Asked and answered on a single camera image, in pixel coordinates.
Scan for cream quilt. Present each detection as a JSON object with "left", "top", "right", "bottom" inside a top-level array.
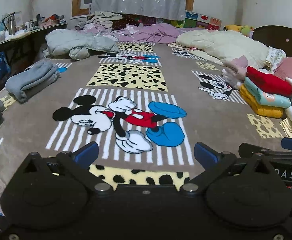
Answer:
[{"left": 171, "top": 29, "right": 276, "bottom": 68}]

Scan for steel thermos bottle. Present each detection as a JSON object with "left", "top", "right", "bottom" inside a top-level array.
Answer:
[{"left": 6, "top": 15, "right": 16, "bottom": 36}]

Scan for white floral cloth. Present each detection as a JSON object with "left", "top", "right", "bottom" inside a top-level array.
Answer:
[{"left": 264, "top": 46, "right": 287, "bottom": 68}]

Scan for purple quilt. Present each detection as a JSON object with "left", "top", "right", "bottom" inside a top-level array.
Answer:
[{"left": 112, "top": 23, "right": 194, "bottom": 44}]

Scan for dark wooden desk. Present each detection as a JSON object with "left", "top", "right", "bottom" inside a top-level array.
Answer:
[{"left": 0, "top": 21, "right": 68, "bottom": 55}]

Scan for colourful toys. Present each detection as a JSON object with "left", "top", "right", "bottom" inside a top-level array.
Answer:
[{"left": 37, "top": 14, "right": 67, "bottom": 27}]

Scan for teal folded garment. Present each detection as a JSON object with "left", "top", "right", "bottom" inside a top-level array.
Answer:
[{"left": 243, "top": 77, "right": 291, "bottom": 108}]

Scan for white rumpled garment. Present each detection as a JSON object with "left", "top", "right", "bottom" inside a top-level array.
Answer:
[{"left": 222, "top": 69, "right": 244, "bottom": 89}]

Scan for yellow green plush toy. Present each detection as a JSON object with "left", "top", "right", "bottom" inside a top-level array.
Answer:
[{"left": 223, "top": 24, "right": 255, "bottom": 37}]

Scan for dark floral cloth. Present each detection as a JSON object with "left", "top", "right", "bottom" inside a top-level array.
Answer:
[{"left": 112, "top": 14, "right": 186, "bottom": 28}]

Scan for yellow folded garment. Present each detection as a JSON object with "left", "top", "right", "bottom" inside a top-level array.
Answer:
[{"left": 239, "top": 84, "right": 285, "bottom": 118}]

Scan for red knitted sweater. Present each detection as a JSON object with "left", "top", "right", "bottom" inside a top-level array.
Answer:
[{"left": 246, "top": 66, "right": 292, "bottom": 97}]

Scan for blue bag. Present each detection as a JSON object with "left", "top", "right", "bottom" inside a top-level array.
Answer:
[{"left": 0, "top": 52, "right": 12, "bottom": 85}]

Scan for grey folded fleece garment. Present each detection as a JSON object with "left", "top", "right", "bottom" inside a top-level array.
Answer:
[{"left": 5, "top": 59, "right": 62, "bottom": 103}]

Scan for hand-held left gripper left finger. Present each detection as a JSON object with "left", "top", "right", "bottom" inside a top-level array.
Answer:
[{"left": 19, "top": 141, "right": 114, "bottom": 193}]

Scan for wooden window frame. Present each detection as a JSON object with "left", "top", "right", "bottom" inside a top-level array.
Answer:
[{"left": 71, "top": 0, "right": 196, "bottom": 20}]

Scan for beige rumpled clothes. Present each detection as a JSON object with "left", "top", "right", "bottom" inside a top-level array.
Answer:
[{"left": 75, "top": 11, "right": 124, "bottom": 34}]

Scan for dusty pink garment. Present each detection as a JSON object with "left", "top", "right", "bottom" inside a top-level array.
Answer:
[{"left": 222, "top": 56, "right": 249, "bottom": 80}]

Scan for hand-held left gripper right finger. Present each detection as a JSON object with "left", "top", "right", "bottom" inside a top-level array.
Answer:
[{"left": 180, "top": 142, "right": 284, "bottom": 194}]

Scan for dark wooden headboard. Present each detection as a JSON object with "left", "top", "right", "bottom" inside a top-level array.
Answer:
[{"left": 252, "top": 25, "right": 292, "bottom": 62}]

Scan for grey-green puffer jacket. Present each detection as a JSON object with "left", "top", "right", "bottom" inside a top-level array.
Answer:
[{"left": 43, "top": 29, "right": 120, "bottom": 60}]

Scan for cartoon mouse printed blanket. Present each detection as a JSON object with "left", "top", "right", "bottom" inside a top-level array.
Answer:
[{"left": 0, "top": 40, "right": 292, "bottom": 198}]

